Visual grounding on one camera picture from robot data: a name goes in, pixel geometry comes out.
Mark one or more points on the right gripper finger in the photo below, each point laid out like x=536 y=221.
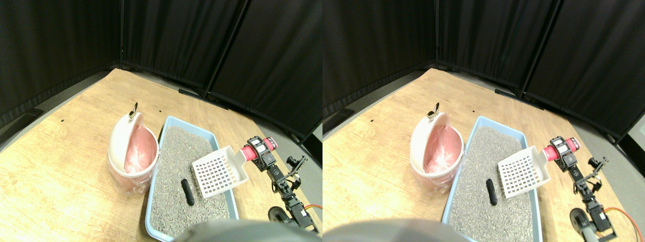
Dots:
x=558 y=146
x=257 y=146

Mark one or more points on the black lump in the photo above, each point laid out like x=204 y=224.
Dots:
x=492 y=191
x=187 y=191

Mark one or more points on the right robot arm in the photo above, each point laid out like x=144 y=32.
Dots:
x=301 y=214
x=599 y=217

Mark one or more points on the black curtain stand foot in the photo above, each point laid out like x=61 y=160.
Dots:
x=519 y=99
x=342 y=114
x=201 y=98
x=30 y=113

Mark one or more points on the white shelf unit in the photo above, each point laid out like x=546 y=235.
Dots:
x=639 y=132

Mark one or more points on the blue litter tray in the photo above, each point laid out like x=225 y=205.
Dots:
x=171 y=201
x=468 y=206

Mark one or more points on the white bin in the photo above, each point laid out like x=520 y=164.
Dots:
x=423 y=146
x=121 y=146

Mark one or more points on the black bracket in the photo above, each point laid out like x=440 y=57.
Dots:
x=594 y=164
x=292 y=162

